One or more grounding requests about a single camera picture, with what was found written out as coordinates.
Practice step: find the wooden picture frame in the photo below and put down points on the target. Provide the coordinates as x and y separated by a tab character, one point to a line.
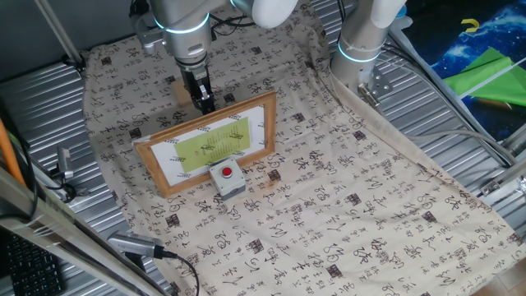
213	140

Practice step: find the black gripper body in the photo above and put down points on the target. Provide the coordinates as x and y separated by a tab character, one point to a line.
193	76

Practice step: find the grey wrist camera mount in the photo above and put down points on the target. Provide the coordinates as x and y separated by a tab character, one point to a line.
144	35

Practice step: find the metal base bracket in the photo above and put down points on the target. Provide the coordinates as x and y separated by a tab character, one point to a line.
380	82

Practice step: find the green paper sheet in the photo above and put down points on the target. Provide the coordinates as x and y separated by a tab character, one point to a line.
493	78

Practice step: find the grey tripod pole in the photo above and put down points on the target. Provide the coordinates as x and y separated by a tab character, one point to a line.
57	29

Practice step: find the yellow curved piece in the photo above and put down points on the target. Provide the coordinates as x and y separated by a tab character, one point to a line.
473	24

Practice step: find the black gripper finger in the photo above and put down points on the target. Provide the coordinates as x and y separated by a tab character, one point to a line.
207	100
196	102

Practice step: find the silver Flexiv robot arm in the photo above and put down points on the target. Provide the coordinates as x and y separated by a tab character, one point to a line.
187	20

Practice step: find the small grey camera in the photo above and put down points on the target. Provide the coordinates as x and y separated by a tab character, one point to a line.
64	160

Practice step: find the grey box with red button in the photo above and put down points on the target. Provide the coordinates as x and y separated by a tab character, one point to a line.
226	185

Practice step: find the silver ribbed camera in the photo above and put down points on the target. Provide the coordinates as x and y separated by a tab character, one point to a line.
135	244

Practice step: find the aluminium frame bar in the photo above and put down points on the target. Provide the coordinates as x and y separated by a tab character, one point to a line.
61	222
509	174

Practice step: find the blue starry poster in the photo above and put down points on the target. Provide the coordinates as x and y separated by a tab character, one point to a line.
505	24

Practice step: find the orange pole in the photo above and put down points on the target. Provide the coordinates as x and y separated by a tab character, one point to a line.
8	152

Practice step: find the black keyboard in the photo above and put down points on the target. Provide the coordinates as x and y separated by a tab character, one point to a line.
29	267

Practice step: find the calligraphy print cloth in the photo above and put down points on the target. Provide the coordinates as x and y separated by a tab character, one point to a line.
328	205

